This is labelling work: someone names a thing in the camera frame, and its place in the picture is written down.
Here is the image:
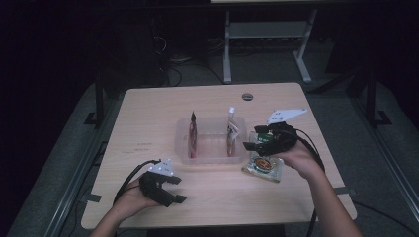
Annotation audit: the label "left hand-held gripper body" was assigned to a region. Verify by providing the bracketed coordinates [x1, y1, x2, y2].
[138, 158, 176, 208]

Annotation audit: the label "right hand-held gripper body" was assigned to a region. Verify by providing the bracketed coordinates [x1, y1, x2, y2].
[256, 108, 308, 158]

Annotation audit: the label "green and white packet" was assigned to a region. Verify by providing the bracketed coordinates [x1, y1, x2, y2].
[241, 130, 285, 184]

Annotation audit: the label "clear plastic container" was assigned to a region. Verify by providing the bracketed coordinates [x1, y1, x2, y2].
[174, 116, 249, 166]

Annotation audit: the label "red snack packet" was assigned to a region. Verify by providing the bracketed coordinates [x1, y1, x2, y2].
[188, 111, 199, 159]

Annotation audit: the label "person's left hand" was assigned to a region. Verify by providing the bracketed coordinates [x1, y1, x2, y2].
[113, 179, 163, 215]

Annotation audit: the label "person's right hand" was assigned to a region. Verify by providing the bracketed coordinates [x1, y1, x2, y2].
[277, 138, 326, 182]

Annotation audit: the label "black metal stand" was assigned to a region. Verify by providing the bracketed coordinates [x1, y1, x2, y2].
[365, 65, 393, 128]
[83, 72, 107, 128]

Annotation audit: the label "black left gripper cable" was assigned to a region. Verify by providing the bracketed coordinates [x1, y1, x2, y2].
[112, 159, 162, 205]

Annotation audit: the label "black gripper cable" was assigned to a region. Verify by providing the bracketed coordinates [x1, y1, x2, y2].
[293, 127, 419, 237]
[112, 159, 162, 205]

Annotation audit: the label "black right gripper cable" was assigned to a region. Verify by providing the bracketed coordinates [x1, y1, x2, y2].
[293, 127, 419, 237]

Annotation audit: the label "metal floor rail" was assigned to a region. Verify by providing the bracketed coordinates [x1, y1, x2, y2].
[42, 140, 110, 237]
[349, 98, 419, 213]

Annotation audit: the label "black floor cables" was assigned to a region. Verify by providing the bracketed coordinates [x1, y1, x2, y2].
[157, 35, 225, 87]

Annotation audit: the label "white metal frame desk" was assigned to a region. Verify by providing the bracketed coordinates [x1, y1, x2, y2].
[210, 0, 319, 85]

